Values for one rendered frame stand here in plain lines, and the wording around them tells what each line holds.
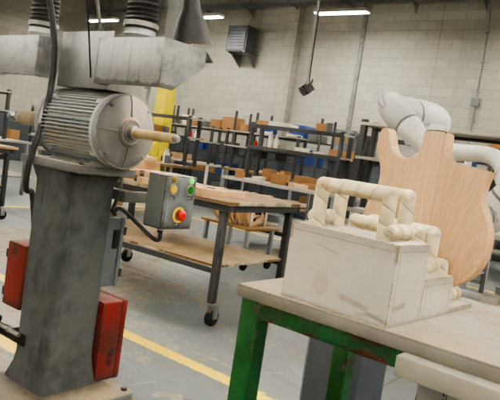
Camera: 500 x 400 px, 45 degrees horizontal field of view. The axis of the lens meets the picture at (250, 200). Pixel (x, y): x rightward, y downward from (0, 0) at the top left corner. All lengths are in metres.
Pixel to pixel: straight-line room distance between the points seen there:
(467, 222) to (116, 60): 1.11
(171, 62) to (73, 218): 0.70
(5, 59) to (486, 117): 11.34
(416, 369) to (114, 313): 1.40
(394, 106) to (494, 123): 10.68
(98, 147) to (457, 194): 1.11
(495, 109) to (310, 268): 11.74
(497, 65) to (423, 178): 11.57
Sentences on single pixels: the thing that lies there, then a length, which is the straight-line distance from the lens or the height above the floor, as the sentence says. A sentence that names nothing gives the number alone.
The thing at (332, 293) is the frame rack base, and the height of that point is 0.97.
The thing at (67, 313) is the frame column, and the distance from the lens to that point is 2.24.
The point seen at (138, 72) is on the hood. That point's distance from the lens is 1.81.
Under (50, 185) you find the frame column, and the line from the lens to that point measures 2.21.
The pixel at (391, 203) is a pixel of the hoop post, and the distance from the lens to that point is 1.25.
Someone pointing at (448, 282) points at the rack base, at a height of 1.01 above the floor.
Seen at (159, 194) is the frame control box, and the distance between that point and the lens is 2.19.
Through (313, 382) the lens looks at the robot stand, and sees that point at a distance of 2.38.
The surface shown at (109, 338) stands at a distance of 2.37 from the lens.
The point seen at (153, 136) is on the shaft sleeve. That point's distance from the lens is 1.94.
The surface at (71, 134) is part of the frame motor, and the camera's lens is 2.09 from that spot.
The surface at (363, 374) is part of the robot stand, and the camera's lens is 2.31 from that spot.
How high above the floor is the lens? 1.24
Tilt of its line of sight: 4 degrees down
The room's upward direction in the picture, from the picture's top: 8 degrees clockwise
